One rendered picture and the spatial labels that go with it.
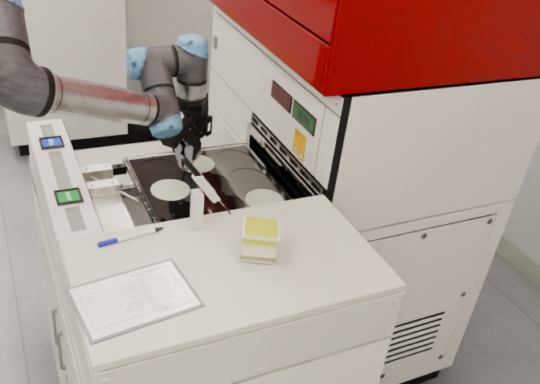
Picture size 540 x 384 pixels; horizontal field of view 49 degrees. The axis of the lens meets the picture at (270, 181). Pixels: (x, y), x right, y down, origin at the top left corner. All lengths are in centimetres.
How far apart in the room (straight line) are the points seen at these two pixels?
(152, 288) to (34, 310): 144
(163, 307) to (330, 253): 38
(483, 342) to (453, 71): 143
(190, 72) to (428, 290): 102
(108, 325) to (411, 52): 86
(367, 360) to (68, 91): 83
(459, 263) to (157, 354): 117
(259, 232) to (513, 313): 185
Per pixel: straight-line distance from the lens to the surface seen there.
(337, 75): 132
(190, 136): 154
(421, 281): 192
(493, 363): 261
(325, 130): 143
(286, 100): 159
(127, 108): 130
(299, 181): 155
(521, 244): 310
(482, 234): 196
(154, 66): 143
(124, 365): 106
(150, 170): 163
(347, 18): 128
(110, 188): 155
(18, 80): 116
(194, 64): 146
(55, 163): 156
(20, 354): 241
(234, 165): 167
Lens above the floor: 174
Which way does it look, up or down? 31 degrees down
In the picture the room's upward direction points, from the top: 7 degrees clockwise
